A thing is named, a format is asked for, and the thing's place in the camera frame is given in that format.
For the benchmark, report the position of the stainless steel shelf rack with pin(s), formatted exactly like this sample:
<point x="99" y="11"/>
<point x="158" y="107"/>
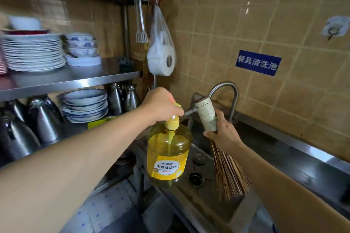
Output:
<point x="68" y="78"/>

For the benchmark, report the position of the white toilet paper roll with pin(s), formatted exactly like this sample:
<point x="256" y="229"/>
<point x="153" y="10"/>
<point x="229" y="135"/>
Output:
<point x="161" y="62"/>

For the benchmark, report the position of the white adhesive wall hook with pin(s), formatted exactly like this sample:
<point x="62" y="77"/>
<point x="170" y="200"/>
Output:
<point x="335" y="25"/>

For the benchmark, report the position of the yellow dish soap pump bottle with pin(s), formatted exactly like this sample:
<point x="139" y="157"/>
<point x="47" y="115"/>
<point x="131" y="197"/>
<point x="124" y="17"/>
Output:
<point x="168" y="153"/>

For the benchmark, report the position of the curved steel faucet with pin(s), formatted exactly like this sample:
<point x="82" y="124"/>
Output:
<point x="231" y="90"/>

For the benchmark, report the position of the person's left fingers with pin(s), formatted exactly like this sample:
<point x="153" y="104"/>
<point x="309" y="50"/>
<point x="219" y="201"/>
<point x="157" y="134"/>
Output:
<point x="175" y="108"/>

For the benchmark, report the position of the plain white bowl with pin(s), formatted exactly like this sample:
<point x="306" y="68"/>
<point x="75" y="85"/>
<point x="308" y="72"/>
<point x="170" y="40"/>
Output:
<point x="25" y="23"/>

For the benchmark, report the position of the stack of blue patterned plates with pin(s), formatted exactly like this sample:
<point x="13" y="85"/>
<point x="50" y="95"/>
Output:
<point x="84" y="105"/>

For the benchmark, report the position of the steel kitchen tongs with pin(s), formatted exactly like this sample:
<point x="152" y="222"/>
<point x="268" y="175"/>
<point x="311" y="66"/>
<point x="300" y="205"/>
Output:
<point x="141" y="22"/>

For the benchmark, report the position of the yellow flat packet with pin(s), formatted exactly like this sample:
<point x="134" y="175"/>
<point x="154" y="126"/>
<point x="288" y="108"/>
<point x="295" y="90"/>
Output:
<point x="99" y="122"/>

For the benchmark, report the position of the stainless steel sink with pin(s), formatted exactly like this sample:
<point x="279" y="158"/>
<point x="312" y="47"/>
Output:
<point x="273" y="153"/>

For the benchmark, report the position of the stack of white plates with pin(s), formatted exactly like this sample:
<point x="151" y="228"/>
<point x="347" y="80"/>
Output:
<point x="32" y="52"/>

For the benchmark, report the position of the person's left hand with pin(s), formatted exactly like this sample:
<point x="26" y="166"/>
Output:
<point x="158" y="103"/>

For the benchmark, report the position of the stainless steel pitcher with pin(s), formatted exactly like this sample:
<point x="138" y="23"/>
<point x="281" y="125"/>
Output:
<point x="115" y="100"/>
<point x="16" y="140"/>
<point x="45" y="120"/>
<point x="131" y="99"/>
<point x="17" y="110"/>

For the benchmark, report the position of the bamboo pot brush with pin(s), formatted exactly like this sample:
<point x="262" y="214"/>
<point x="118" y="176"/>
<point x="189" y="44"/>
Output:
<point x="206" y="115"/>

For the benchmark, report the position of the shallow white dish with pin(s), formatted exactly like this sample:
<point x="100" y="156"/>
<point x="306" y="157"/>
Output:
<point x="83" y="60"/>

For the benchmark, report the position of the person's left forearm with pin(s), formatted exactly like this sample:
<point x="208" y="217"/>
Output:
<point x="68" y="164"/>

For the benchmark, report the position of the person's right forearm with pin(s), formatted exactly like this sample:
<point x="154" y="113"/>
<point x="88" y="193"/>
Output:
<point x="289" y="197"/>

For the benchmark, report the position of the blue patterned white bowl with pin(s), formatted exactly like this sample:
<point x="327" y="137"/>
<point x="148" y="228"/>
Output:
<point x="81" y="43"/>
<point x="79" y="36"/>
<point x="82" y="50"/>

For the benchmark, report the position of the blue wall sign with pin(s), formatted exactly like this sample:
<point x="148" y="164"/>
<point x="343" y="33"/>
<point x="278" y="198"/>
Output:
<point x="258" y="63"/>

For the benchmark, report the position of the dark small object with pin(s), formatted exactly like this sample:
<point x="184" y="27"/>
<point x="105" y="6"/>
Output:
<point x="125" y="64"/>

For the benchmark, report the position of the person's right hand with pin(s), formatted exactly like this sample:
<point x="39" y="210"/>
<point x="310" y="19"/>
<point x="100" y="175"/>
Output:
<point x="225" y="137"/>

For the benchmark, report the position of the person's right thumb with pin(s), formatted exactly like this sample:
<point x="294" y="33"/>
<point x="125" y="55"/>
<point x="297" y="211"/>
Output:
<point x="220" y="119"/>

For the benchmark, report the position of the round sink drain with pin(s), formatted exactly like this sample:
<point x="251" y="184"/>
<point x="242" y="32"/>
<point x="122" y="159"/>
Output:
<point x="196" y="179"/>

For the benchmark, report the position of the red rimmed plate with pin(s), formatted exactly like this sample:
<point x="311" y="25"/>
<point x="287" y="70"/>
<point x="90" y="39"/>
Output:
<point x="26" y="32"/>

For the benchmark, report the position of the clear plastic bag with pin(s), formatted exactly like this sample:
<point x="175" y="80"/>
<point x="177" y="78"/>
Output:
<point x="160" y="30"/>

